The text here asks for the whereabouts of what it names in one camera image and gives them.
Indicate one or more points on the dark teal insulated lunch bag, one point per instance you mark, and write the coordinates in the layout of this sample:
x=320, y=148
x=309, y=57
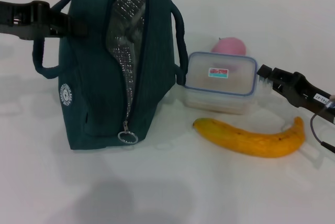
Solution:
x=91, y=90

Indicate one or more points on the clear plastic food container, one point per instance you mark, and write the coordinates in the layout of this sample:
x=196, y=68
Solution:
x=214, y=88

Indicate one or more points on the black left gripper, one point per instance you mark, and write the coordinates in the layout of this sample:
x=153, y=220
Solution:
x=23, y=20

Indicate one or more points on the yellow banana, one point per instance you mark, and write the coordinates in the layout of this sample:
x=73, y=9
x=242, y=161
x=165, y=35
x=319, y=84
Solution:
x=248, y=140

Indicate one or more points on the pink apple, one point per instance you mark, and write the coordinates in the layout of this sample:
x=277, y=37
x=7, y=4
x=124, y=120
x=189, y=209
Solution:
x=230, y=46

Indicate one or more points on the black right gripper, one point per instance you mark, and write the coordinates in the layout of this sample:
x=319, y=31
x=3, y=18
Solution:
x=301, y=88

